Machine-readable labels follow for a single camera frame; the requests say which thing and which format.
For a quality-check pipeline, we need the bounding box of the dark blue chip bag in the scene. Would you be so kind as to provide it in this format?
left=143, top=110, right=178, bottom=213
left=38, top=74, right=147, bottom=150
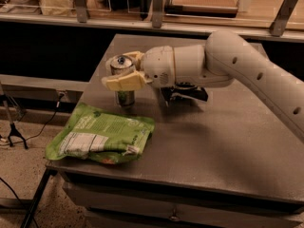
left=161, top=83, right=208, bottom=105

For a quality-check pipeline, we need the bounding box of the grey table drawer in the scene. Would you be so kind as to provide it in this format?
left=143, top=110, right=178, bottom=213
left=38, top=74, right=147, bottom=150
left=63, top=182, right=303, bottom=228

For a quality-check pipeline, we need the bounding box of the black power cable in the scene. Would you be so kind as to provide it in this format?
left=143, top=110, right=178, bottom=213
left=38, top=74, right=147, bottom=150
left=0, top=92, right=67, bottom=147

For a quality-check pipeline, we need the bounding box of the grey metal shelf post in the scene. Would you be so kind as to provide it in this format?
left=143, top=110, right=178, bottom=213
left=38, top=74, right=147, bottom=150
left=74, top=0, right=89, bottom=23
left=152, top=0, right=163, bottom=29

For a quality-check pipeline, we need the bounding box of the silver blue redbull can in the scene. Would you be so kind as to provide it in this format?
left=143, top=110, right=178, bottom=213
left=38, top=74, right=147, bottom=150
left=110, top=55, right=135, bottom=108

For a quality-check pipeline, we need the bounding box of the black tripod stand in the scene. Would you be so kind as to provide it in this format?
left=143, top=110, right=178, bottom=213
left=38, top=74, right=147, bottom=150
left=0, top=83, right=29, bottom=150

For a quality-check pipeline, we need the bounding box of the green rice chip bag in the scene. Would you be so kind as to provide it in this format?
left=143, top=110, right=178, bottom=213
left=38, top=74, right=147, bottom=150
left=46, top=103, right=155, bottom=164

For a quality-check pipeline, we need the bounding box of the grey metal shelf bracket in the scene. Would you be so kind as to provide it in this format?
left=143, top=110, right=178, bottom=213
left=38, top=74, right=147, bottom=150
left=270, top=0, right=298, bottom=37

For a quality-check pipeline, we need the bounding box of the brown pegboard tray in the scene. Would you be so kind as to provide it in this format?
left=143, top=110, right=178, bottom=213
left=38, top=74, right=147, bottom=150
left=164, top=0, right=238, bottom=18

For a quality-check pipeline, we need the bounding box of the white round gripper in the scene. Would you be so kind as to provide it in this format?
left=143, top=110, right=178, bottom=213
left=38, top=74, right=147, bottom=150
left=101, top=46, right=175, bottom=91

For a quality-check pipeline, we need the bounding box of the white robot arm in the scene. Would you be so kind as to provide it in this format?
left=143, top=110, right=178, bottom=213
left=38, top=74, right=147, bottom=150
left=102, top=30, right=304, bottom=142

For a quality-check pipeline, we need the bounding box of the black table leg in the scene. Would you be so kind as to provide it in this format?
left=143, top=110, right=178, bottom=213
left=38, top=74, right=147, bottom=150
left=20, top=168, right=57, bottom=228

